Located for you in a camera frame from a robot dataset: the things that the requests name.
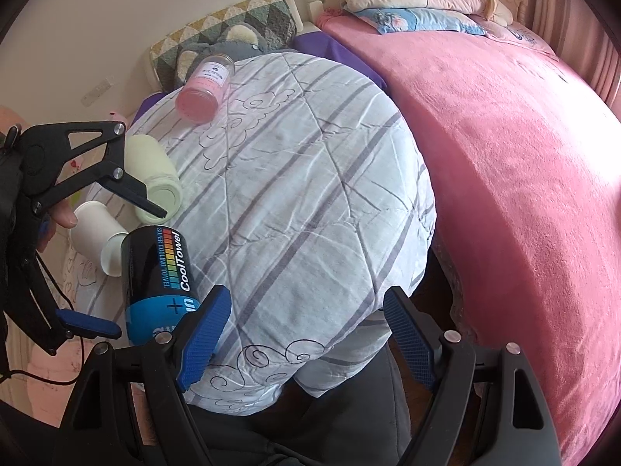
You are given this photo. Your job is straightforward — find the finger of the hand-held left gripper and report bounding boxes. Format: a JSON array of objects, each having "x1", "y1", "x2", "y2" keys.
[
  {"x1": 18, "y1": 120, "x2": 168, "y2": 219},
  {"x1": 4, "y1": 247, "x2": 122, "y2": 356}
]

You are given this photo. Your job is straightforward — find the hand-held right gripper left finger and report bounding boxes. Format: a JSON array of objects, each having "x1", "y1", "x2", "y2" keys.
[{"x1": 51, "y1": 285, "x2": 232, "y2": 466}]

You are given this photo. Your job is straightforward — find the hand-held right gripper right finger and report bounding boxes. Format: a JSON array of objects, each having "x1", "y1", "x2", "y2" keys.
[{"x1": 382, "y1": 286, "x2": 576, "y2": 466}]

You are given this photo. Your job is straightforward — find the pale green jar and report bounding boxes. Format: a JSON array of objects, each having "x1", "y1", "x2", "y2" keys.
[{"x1": 125, "y1": 135, "x2": 184, "y2": 225}]

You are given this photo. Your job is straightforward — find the white cup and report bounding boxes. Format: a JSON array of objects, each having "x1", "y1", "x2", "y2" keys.
[{"x1": 69, "y1": 201, "x2": 130, "y2": 276}]

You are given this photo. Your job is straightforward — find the person's left hand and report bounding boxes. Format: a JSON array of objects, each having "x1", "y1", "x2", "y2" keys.
[{"x1": 49, "y1": 198, "x2": 79, "y2": 229}]

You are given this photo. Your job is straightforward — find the pale pink printed sheet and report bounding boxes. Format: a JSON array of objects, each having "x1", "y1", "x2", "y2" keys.
[{"x1": 0, "y1": 146, "x2": 142, "y2": 414}]

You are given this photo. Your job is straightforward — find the black and blue canister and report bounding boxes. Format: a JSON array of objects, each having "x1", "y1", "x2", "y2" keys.
[{"x1": 120, "y1": 225, "x2": 203, "y2": 346}]

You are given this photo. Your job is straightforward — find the person's dark trousers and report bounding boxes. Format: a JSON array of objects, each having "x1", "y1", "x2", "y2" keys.
[{"x1": 183, "y1": 311, "x2": 438, "y2": 466}]

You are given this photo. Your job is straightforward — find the pink transparent jar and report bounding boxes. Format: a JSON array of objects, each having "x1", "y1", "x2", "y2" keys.
[{"x1": 175, "y1": 52, "x2": 236, "y2": 124}]

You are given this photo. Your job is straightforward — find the white striped quilt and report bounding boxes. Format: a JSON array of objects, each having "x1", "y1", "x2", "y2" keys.
[{"x1": 63, "y1": 51, "x2": 437, "y2": 417}]

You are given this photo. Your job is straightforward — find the grey plush toy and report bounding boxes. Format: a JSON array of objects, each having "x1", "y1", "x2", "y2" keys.
[{"x1": 175, "y1": 26, "x2": 288, "y2": 84}]

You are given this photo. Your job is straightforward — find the pink blanket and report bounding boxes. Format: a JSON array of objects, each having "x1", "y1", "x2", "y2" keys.
[{"x1": 315, "y1": 12, "x2": 621, "y2": 466}]

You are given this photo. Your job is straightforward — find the patchwork triangle pillow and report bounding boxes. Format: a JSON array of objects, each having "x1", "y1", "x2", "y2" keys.
[{"x1": 149, "y1": 0, "x2": 300, "y2": 91}]

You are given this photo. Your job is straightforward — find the purple sheet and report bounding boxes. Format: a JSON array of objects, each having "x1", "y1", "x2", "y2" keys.
[{"x1": 291, "y1": 31, "x2": 389, "y2": 94}]

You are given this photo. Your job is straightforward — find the blue printed pillow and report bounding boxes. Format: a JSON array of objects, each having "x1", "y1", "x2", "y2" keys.
[{"x1": 347, "y1": 7, "x2": 489, "y2": 38}]

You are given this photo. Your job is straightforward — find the pink curtain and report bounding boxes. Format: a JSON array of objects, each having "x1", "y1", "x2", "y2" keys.
[{"x1": 528, "y1": 0, "x2": 621, "y2": 123}]

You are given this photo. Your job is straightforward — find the black cable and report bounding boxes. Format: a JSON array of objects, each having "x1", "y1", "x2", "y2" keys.
[{"x1": 0, "y1": 251, "x2": 86, "y2": 385}]

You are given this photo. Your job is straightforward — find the white wall power strip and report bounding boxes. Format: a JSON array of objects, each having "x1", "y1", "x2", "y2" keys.
[{"x1": 81, "y1": 75, "x2": 115, "y2": 107}]

